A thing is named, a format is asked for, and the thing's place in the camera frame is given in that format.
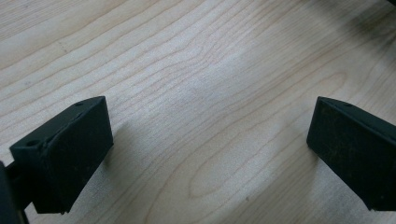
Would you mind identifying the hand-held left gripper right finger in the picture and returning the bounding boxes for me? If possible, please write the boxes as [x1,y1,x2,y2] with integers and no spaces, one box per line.
[305,95,396,212]

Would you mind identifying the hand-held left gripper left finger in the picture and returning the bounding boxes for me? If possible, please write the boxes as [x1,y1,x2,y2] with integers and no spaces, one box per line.
[8,95,115,215]

